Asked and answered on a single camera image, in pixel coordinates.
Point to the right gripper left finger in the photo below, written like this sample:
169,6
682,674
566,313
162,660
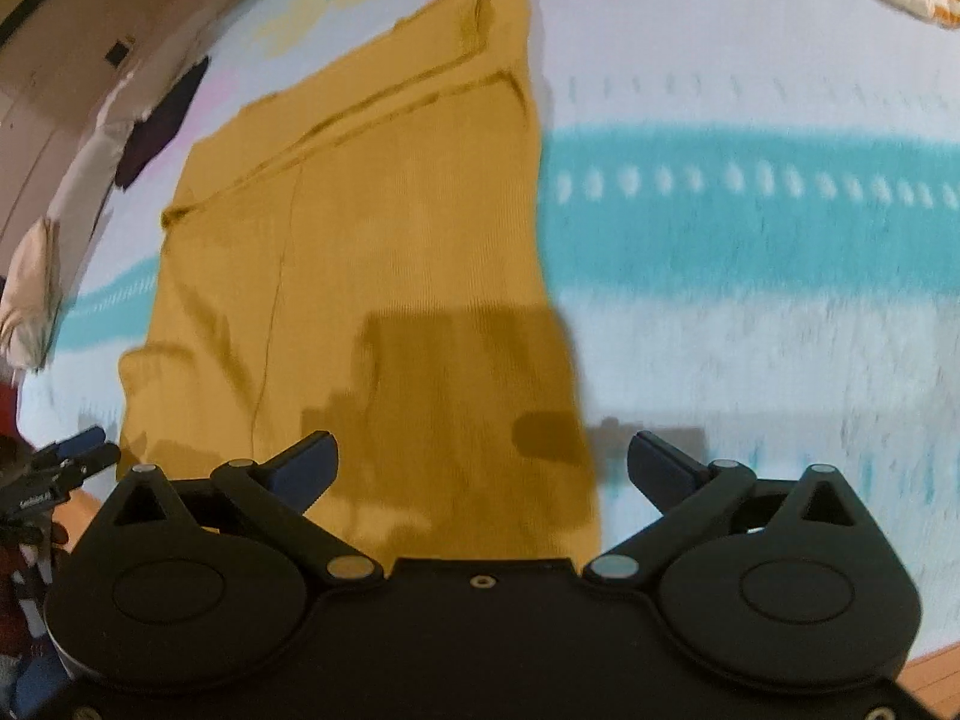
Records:
268,502

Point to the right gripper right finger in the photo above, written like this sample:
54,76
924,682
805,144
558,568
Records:
696,502

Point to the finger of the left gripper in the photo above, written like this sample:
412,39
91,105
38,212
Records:
70,448
82,464

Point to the mustard yellow knit sweater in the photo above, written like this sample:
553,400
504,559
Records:
357,254

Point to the folded beige cloth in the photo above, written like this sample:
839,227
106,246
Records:
30,297

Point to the grey white pillow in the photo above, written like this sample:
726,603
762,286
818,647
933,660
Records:
74,210

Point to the folded dark maroon garment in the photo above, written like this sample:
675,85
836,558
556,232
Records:
150,136

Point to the black wall socket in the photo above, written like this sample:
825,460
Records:
117,53

